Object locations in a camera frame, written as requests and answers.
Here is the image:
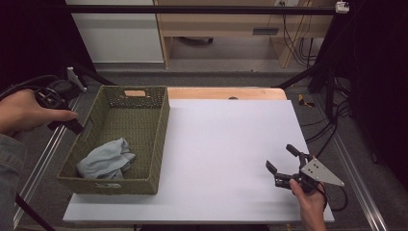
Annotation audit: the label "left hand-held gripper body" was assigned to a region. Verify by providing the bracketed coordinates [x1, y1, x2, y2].
[34, 66, 88, 112]

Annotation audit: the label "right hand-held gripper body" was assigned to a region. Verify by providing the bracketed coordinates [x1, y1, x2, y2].
[274, 153, 345, 193]

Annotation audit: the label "light blue cloth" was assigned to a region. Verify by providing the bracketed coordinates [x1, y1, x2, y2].
[76, 138, 137, 180]

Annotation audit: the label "green woven basket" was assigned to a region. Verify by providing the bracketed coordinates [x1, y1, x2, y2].
[57, 85, 171, 195]

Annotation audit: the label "person's right hand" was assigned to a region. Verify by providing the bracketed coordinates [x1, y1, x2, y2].
[289, 178, 328, 211]

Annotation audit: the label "person's left hand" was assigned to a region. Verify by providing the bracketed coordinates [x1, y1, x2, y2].
[0, 89, 79, 136]

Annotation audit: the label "yellow black floor item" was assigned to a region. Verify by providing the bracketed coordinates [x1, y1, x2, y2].
[297, 93, 317, 108]

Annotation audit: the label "black curtain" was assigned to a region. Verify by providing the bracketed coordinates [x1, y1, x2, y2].
[309, 0, 408, 191]
[0, 0, 97, 92]

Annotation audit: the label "white cabinet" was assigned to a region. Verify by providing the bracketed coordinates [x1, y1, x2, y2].
[64, 0, 166, 64]

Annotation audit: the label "black slanted stand bar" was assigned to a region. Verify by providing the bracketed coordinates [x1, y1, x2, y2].
[13, 192, 58, 231]

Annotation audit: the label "light wooden desk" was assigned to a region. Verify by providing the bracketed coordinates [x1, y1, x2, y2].
[153, 0, 335, 69]

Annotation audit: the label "small white device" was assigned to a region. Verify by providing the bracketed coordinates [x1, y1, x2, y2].
[335, 0, 350, 14]

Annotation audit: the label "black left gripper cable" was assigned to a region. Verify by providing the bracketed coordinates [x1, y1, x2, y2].
[0, 74, 61, 101]

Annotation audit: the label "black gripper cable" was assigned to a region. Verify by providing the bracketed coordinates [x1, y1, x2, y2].
[0, 74, 61, 101]
[320, 182, 349, 213]

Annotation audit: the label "aluminium rail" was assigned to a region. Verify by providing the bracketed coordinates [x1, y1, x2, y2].
[13, 95, 83, 229]
[312, 95, 390, 231]

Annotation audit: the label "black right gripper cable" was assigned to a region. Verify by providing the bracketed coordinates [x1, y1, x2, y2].
[320, 182, 349, 213]

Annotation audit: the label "black diagonal frame strut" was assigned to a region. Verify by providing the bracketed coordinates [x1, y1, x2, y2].
[71, 63, 114, 87]
[271, 64, 323, 90]

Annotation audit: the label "black floor cables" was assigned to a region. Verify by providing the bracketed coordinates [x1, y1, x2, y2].
[301, 76, 354, 159]

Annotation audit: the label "hanging black cables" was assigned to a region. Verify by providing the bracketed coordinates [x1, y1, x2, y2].
[278, 1, 319, 69]

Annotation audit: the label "black horizontal frame bar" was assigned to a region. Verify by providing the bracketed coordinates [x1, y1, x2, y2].
[64, 4, 341, 15]

